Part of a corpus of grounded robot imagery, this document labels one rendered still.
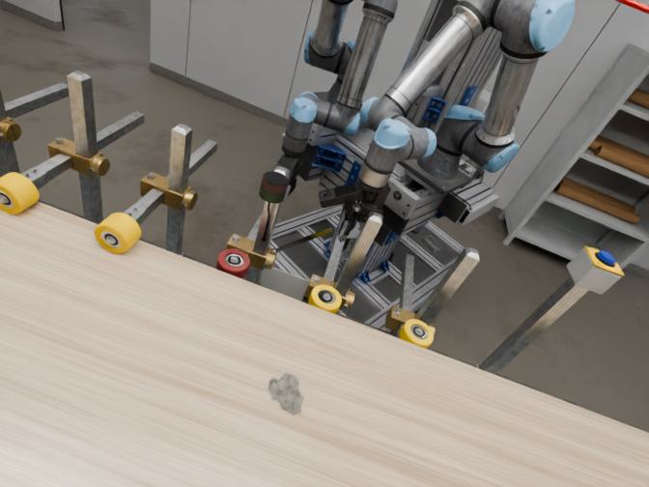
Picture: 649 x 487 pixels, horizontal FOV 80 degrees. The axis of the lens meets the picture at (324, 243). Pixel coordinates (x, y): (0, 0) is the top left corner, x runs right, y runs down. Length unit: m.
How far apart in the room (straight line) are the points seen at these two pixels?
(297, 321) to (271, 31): 3.03
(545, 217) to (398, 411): 3.31
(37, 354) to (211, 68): 3.40
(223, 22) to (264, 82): 0.56
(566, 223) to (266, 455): 3.65
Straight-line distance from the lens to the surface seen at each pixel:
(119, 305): 0.91
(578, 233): 4.18
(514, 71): 1.18
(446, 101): 1.62
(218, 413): 0.78
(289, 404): 0.80
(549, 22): 1.09
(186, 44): 4.07
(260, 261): 1.09
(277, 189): 0.88
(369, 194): 1.01
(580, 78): 3.61
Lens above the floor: 1.61
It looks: 39 degrees down
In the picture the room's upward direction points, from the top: 22 degrees clockwise
